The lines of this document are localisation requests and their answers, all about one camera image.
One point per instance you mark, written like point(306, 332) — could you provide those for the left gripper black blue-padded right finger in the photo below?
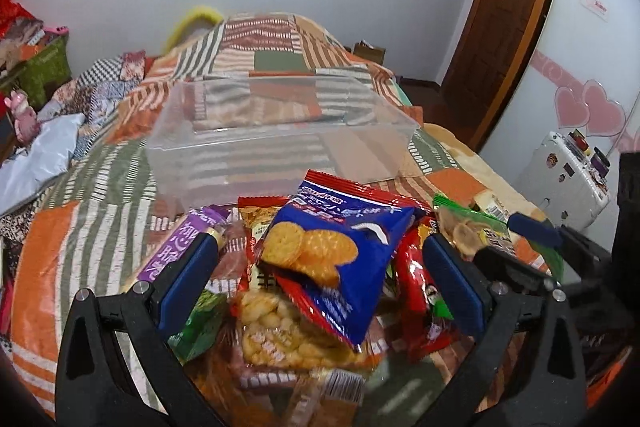
point(525, 367)

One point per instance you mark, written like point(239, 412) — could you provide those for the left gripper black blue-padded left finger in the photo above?
point(93, 384)

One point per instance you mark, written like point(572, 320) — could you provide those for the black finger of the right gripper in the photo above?
point(498, 266)

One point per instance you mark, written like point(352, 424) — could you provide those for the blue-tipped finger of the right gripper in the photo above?
point(574, 247)

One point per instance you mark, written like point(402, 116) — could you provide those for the green-topped clear snack bag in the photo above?
point(469, 230)

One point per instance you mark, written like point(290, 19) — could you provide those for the red peanut snack bag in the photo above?
point(427, 324)

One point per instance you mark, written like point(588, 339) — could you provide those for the purple coconut roll pack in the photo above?
point(176, 241)

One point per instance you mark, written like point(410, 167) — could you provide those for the blue cracker snack bag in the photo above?
point(329, 246)

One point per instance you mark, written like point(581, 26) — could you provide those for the white sticker-covered appliance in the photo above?
point(561, 181)

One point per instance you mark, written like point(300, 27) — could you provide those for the green snack bag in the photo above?
point(201, 328)

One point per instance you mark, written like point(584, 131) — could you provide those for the clear rice cracker pack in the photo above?
point(273, 334)

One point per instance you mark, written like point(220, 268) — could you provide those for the white plastic bag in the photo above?
point(29, 172)

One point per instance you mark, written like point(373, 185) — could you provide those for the brown wooden door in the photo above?
point(496, 43)

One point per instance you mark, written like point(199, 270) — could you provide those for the clear plastic storage bin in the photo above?
point(218, 139)

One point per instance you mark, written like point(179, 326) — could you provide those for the cardboard box by bed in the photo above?
point(369, 52)

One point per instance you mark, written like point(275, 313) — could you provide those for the pink plush toy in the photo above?
point(25, 122)

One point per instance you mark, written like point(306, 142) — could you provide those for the checkered patterned quilt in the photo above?
point(96, 93)

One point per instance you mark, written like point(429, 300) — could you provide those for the patchwork striped bedspread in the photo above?
point(95, 224)

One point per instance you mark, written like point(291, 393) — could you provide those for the green storage box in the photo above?
point(41, 75)

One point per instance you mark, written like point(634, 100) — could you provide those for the yellow curved headboard trim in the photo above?
point(199, 17)

